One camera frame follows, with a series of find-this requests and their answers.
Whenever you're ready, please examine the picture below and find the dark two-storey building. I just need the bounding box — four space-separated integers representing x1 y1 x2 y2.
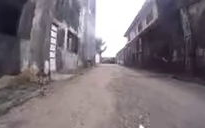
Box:
115 0 205 83

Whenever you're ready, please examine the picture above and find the brown dirt road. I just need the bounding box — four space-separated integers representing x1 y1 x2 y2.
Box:
0 63 205 128

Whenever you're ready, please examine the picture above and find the bare tree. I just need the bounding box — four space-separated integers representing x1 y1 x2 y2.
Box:
95 37 108 64

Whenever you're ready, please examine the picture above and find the weedy ground strip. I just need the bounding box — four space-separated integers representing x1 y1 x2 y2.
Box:
0 66 91 118

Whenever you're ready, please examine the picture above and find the weathered grey concrete building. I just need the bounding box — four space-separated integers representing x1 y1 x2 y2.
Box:
0 0 97 77

